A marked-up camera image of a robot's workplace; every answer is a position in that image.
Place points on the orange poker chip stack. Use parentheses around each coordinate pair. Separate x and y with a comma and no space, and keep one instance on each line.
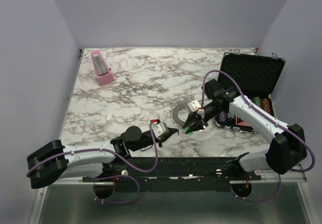
(265,104)

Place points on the aluminium rail frame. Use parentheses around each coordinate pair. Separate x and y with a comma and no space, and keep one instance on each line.
(242,191)

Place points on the purple poker chip stack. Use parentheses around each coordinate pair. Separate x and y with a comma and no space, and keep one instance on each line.
(222,118)

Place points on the black mounting base plate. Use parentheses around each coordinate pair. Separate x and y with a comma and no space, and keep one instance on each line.
(172,175)

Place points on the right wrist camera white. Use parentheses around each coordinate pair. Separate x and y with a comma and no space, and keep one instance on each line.
(193,106)

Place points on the pink warning card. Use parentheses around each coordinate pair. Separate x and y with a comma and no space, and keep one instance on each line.
(240,122)

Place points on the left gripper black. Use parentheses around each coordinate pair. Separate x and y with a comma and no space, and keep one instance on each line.
(165,137)

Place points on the black foam-lined case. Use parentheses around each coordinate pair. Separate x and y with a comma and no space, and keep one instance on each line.
(256,76)

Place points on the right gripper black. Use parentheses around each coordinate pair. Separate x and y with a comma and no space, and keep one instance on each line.
(197,127)

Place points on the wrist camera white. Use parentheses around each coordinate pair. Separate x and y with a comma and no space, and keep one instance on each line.
(160,129)
(193,106)

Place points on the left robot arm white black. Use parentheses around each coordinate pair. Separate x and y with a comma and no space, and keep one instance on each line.
(75,156)

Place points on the green poker chip stack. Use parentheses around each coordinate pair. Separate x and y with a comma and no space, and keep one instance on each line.
(257,101)

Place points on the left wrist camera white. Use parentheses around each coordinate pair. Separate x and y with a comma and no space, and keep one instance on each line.
(160,129)

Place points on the metal disc with key rings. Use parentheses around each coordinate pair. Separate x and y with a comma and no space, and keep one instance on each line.
(180,114)

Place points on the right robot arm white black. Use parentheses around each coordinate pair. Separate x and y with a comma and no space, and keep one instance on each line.
(286,148)

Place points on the grey poker chip stack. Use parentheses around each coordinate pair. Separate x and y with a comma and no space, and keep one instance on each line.
(230,117)

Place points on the pink metronome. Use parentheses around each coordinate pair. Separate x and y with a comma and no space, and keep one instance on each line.
(102,71)

